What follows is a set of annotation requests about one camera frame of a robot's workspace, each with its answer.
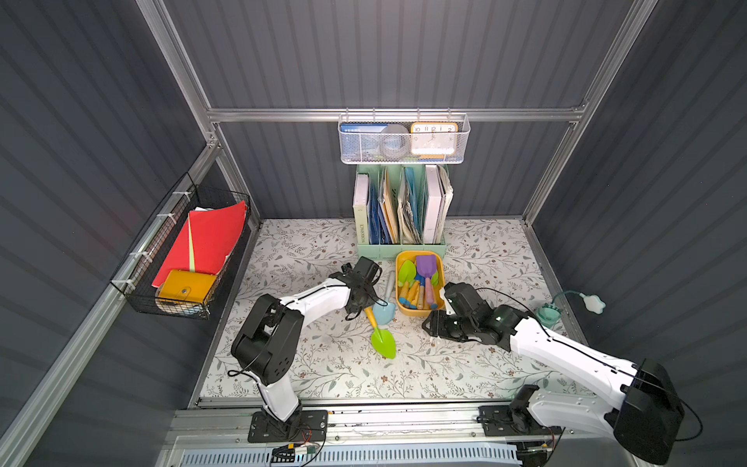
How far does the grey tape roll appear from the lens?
2.88 ft

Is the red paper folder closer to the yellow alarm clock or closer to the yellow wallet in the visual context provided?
the yellow wallet

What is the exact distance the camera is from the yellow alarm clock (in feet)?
2.93

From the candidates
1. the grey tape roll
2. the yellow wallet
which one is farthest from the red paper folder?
the grey tape roll

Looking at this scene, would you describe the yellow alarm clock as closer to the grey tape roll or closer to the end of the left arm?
the grey tape roll

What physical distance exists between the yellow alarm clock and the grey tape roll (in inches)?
1.0

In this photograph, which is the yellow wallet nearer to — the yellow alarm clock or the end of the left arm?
the end of the left arm
